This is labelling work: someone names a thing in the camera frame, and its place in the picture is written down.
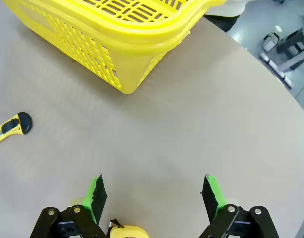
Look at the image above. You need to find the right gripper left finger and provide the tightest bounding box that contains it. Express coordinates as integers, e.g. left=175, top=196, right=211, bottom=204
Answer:
left=30, top=173, right=110, bottom=238

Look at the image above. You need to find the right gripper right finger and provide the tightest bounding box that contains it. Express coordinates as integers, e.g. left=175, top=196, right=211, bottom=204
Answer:
left=198, top=173, right=280, bottom=238

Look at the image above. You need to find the yellow plastic shopping basket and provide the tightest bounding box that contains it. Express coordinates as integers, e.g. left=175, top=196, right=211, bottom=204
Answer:
left=2, top=0, right=228, bottom=95

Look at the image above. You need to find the person torso white top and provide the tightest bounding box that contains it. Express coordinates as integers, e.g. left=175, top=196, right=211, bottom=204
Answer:
left=203, top=0, right=246, bottom=33

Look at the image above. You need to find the yellow tape measure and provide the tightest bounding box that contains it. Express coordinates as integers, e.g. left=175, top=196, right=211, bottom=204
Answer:
left=108, top=219, right=150, bottom=238

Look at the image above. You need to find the yellow black utility knife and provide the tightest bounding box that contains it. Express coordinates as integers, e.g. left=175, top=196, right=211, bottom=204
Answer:
left=0, top=112, right=33, bottom=147

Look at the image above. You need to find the grey machine base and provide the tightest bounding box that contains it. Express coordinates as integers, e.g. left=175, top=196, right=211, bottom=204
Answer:
left=259, top=13, right=304, bottom=89

